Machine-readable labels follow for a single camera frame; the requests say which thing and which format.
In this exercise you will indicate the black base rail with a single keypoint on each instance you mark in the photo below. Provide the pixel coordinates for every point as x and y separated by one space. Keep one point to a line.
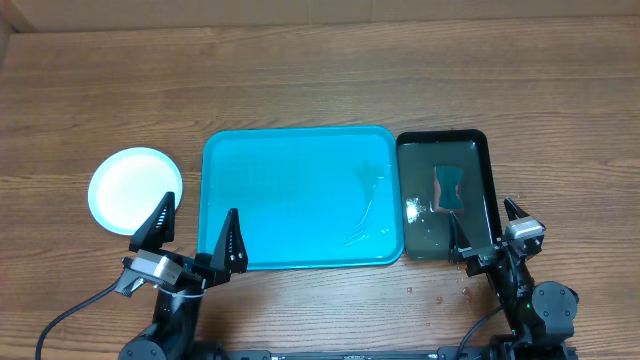
350 355

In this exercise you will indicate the black plastic tray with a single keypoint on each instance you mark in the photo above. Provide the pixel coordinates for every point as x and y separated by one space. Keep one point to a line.
426 232

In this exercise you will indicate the sponge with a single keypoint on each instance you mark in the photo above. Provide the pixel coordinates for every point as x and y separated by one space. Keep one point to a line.
447 181

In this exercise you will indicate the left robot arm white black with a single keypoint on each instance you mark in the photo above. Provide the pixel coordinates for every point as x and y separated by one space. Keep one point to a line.
171 335

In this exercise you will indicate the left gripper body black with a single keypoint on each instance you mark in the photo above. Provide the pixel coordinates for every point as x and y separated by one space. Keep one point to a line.
194 275

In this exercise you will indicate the light blue plate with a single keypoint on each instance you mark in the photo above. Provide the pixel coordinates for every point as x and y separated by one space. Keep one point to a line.
126 188

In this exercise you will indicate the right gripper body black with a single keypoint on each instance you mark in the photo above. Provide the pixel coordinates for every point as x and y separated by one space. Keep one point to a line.
485 256

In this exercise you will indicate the teal plastic tray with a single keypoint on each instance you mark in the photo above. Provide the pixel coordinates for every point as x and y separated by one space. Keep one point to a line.
313 197

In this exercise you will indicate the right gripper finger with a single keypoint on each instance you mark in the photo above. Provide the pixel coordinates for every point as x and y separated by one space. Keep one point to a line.
459 245
513 210

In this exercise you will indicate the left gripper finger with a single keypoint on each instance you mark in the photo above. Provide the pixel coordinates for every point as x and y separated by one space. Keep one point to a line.
229 256
158 228

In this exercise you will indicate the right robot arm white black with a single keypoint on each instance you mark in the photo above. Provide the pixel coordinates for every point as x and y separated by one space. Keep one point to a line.
540 315

